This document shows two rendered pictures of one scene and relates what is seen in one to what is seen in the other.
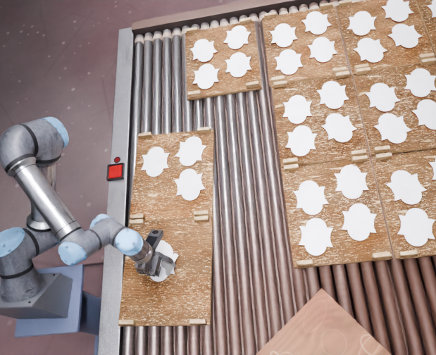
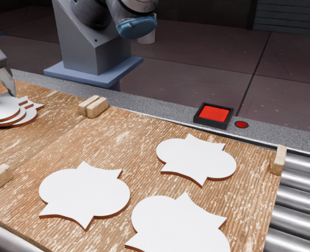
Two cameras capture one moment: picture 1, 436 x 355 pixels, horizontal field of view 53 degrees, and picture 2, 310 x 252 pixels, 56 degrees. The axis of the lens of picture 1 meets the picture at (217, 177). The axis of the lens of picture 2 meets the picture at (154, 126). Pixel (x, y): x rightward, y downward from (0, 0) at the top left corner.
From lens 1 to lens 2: 165 cm
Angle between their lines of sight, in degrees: 64
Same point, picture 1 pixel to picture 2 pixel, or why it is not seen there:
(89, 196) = not seen: hidden behind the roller
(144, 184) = (155, 133)
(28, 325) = not seen: hidden behind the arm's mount
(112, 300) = (28, 80)
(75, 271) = (104, 78)
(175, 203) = (71, 158)
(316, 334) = not seen: outside the picture
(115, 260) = (69, 90)
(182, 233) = (4, 148)
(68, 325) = (56, 67)
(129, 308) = not seen: outside the picture
